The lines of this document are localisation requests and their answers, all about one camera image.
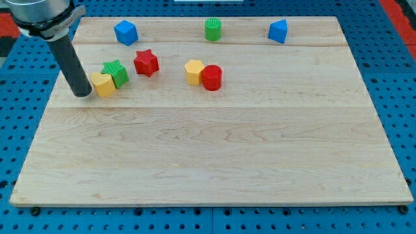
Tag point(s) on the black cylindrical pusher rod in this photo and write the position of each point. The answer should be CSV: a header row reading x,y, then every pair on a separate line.
x,y
70,66

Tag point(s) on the green star block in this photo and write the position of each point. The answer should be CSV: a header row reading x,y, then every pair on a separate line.
x,y
117,71

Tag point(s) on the red star block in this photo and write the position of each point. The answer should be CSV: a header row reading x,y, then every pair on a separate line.
x,y
146,63

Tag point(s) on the yellow heart block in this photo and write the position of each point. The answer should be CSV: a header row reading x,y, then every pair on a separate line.
x,y
103,84

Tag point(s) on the blue cube block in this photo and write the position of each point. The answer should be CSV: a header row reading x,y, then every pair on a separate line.
x,y
126,32

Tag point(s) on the yellow hexagon block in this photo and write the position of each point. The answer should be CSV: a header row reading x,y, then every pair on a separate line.
x,y
193,72

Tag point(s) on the red cylinder block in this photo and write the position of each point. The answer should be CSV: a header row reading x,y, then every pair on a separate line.
x,y
212,77

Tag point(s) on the green cylinder block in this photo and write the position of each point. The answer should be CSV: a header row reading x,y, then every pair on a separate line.
x,y
213,29

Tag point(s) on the light wooden board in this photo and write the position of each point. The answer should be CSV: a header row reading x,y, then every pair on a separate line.
x,y
291,125

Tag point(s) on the blue triangular prism block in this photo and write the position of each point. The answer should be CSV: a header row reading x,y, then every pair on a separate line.
x,y
278,31

